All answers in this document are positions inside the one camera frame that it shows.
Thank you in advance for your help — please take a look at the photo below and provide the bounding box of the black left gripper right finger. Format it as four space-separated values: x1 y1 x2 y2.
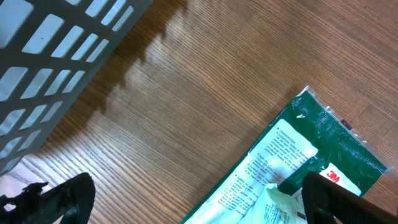
302 171 397 224

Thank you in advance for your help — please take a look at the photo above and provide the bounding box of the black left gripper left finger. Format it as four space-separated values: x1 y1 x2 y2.
1 172 96 224

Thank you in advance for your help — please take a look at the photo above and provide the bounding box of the green 3M sponge package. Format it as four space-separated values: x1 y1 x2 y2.
183 87 388 223

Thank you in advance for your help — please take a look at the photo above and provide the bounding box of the grey plastic mesh basket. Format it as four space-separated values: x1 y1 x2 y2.
1 0 150 174

